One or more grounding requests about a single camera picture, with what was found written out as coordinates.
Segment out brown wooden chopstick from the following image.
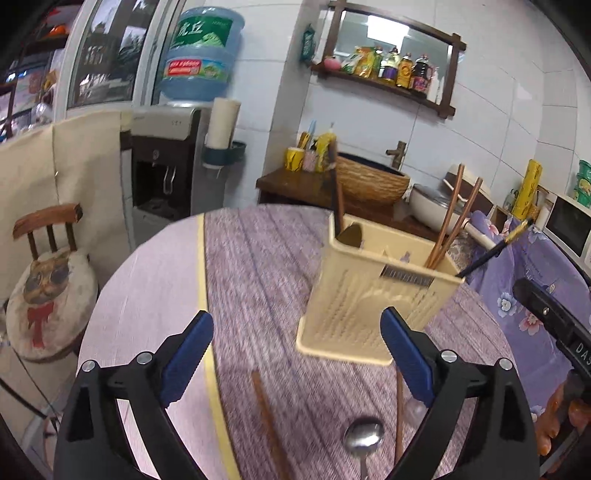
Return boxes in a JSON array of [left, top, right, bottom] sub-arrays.
[[433, 177, 483, 270], [425, 164, 465, 269], [250, 370, 291, 480], [394, 367, 404, 463]]

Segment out metal spoon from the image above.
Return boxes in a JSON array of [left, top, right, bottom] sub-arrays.
[[342, 416, 385, 480]]

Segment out wooden handled spoon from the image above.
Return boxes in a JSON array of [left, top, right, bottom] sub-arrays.
[[335, 222, 363, 248]]

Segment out clear plastic spoon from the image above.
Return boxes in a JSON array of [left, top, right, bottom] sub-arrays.
[[404, 398, 428, 429]]

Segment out person's right hand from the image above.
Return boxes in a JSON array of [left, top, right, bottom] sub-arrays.
[[535, 382, 591, 458]]

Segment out cream plastic utensil holder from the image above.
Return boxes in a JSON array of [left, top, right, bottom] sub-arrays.
[[295, 215, 464, 366]]

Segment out white microwave oven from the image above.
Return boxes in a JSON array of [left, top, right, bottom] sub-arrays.
[[542, 193, 591, 276]]

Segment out purple floral cloth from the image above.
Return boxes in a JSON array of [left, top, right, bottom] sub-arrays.
[[467, 226, 590, 415]]

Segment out wooden chair with cushion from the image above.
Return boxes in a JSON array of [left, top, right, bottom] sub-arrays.
[[6, 203, 99, 363]]

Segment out green instant noodle cups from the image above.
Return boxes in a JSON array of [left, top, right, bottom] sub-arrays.
[[573, 159, 591, 207]]

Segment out yellow roll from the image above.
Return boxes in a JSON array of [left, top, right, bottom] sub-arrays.
[[512, 159, 543, 221]]

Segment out cream frying pan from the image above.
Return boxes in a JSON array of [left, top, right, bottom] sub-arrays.
[[409, 184, 495, 250]]

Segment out white rice cooker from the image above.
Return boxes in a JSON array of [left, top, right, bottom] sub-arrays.
[[443, 164, 494, 214]]

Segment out water dispenser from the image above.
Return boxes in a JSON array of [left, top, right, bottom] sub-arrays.
[[120, 103, 226, 249]]

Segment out woven basket basin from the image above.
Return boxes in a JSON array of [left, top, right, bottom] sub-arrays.
[[335, 153, 410, 206]]

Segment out bronze faucet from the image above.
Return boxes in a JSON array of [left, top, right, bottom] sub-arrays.
[[386, 141, 407, 170]]

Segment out yellow soap bottle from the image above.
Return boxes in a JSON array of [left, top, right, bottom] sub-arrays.
[[315, 124, 337, 173]]

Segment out yellow cup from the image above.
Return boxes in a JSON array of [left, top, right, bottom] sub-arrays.
[[283, 147, 305, 172]]

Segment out blue water jug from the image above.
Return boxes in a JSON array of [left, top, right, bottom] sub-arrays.
[[159, 7, 245, 102]]

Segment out window with white frame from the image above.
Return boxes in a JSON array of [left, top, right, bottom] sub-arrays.
[[53, 1, 183, 122]]

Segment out wooden framed wall shelf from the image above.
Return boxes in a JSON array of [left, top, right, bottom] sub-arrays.
[[311, 1, 467, 119]]

